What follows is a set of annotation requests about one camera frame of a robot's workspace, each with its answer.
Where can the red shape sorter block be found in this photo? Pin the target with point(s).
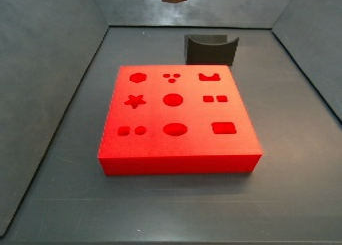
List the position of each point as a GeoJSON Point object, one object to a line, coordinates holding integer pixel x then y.
{"type": "Point", "coordinates": [178, 121]}

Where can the dark grey curved holder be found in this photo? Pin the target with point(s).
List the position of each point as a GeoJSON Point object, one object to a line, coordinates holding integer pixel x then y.
{"type": "Point", "coordinates": [210, 49]}

